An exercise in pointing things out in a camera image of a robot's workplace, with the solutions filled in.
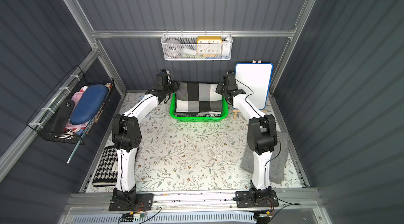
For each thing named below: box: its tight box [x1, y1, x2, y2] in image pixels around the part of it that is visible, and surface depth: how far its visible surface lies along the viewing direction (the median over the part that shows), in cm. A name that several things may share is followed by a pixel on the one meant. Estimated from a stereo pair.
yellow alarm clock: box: [196, 35, 224, 57], surface depth 91 cm
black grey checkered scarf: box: [175, 82, 223, 112], surface depth 101 cm
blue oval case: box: [69, 84, 109, 126], surface depth 69 cm
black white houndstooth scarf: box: [92, 145, 118, 188], surface depth 80 cm
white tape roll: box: [164, 38, 182, 57], surface depth 88 cm
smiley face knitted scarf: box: [174, 111, 222, 118], surface depth 101 cm
